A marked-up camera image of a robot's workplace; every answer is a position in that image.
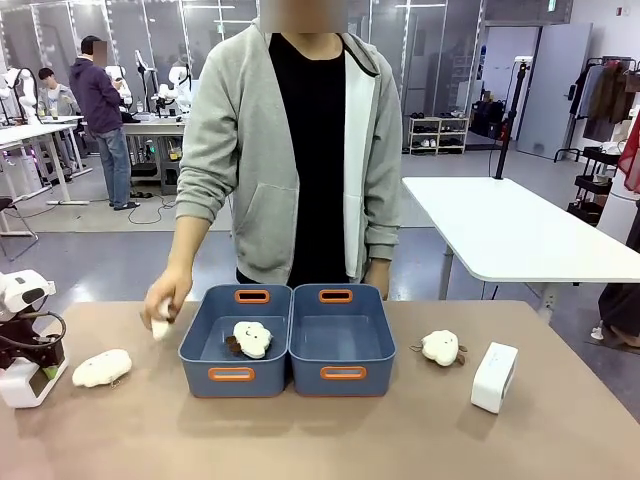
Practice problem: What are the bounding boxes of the person in gray hoodie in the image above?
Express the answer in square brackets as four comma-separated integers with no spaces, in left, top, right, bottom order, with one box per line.
[174,17,404,301]

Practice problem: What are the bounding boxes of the person's right hand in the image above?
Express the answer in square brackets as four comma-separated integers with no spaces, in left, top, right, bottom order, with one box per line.
[141,266,194,334]

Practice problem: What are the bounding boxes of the clothes rack with coats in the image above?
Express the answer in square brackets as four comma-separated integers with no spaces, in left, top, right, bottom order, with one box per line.
[553,56,640,164]

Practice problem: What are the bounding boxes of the black rolling cart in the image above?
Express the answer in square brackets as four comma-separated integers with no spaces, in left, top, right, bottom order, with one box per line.
[566,146,624,227]

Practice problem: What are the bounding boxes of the standing person purple hoodie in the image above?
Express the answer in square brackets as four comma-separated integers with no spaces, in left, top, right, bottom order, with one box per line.
[68,35,142,212]

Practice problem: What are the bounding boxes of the black tripod pole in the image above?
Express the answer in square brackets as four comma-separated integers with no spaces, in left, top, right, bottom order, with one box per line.
[493,56,532,181]

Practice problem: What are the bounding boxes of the person's right forearm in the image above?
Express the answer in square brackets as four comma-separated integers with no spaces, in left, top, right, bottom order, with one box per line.
[167,214,209,281]

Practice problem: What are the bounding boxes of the white shoe rack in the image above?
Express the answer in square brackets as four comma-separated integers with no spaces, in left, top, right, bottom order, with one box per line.
[407,115,471,156]

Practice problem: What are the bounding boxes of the white background desk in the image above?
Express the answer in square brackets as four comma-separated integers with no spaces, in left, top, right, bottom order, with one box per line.
[0,121,94,207]

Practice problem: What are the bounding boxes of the person's left hand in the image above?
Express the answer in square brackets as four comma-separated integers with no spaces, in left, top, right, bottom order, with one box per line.
[365,258,392,302]

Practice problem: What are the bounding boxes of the blue basket orange handles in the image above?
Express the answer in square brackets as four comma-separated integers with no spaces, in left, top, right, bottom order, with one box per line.
[177,283,294,399]
[289,283,398,398]

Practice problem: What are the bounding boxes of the red hanging cloth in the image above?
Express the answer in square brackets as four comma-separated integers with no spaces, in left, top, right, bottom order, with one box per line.
[616,110,640,195]

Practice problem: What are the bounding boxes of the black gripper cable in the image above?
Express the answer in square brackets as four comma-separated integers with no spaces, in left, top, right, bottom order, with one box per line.
[27,310,68,347]

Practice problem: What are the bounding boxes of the white cloud plush toy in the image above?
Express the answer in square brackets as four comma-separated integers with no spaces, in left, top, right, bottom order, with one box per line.
[150,296,177,343]
[225,320,274,360]
[410,328,469,369]
[71,348,134,389]

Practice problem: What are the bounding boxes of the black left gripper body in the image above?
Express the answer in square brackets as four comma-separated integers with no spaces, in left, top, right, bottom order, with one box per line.
[0,310,68,372]

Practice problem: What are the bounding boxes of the gray background workbench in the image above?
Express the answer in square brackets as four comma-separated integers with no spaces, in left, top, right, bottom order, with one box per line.
[121,115,189,197]

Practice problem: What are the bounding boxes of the white side table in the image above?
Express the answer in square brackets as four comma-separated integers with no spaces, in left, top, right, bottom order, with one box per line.
[401,175,640,322]

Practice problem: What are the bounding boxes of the gray door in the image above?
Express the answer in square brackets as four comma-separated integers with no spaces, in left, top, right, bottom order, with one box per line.
[515,23,594,161]

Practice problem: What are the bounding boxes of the seated person white shirt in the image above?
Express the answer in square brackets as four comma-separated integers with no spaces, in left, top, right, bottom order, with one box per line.
[36,66,82,122]

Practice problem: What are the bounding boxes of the person in dark clothing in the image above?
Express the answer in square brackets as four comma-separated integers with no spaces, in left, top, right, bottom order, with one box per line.
[589,281,640,352]

